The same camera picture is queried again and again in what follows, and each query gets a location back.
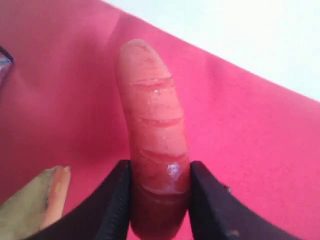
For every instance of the red sausage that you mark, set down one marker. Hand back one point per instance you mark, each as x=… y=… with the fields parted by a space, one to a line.
x=159 y=152

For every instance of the yellow cheese wedge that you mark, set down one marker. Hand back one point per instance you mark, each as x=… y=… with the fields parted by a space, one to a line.
x=37 y=205

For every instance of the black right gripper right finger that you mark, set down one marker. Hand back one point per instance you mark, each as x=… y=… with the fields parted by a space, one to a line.
x=215 y=214

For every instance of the blue white milk carton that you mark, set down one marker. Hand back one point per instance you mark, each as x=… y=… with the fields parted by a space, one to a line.
x=6 y=63

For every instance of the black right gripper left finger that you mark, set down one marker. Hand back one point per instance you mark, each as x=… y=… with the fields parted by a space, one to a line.
x=104 y=215

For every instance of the red scalloped cloth mat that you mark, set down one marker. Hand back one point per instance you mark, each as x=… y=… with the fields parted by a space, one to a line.
x=60 y=106

